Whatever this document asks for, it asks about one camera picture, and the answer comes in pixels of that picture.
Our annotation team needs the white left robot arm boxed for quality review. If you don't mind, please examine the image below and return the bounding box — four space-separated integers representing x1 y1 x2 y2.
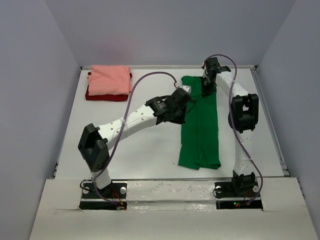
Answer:
77 85 192 200

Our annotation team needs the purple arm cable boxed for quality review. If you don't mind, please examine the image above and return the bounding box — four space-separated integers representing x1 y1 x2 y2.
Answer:
94 71 180 208
202 53 265 208

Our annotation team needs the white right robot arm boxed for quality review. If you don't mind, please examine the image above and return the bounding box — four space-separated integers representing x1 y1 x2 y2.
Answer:
201 54 259 199

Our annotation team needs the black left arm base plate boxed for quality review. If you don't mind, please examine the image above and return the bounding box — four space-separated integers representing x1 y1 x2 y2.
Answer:
79 180 128 211

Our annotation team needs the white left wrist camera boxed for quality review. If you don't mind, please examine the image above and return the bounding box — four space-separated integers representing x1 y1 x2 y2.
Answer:
176 85 192 94

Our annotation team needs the dark red folded t-shirt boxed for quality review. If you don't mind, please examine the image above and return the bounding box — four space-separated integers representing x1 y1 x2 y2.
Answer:
85 86 129 102

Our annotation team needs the pink folded t-shirt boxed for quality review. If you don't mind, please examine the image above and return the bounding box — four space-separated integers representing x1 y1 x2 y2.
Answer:
88 65 132 96

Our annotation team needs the green t-shirt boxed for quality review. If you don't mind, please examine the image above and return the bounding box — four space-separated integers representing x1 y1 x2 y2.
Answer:
178 75 221 170

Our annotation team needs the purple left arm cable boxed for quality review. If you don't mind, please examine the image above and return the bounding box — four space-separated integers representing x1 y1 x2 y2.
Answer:
94 71 180 208

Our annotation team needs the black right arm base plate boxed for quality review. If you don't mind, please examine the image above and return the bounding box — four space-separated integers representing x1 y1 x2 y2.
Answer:
212 181 263 210

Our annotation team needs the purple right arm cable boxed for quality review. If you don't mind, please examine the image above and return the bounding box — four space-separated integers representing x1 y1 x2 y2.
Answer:
202 53 265 208

